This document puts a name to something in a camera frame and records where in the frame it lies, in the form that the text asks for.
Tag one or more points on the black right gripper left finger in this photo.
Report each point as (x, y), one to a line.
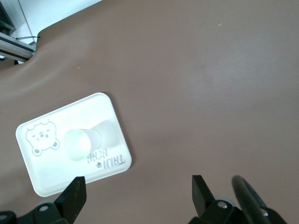
(70, 200)

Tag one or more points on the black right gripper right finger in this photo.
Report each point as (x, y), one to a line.
(203, 200)

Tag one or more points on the white bear print tray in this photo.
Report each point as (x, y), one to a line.
(46, 172)

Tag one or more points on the aluminium frame post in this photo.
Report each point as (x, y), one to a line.
(16, 47)

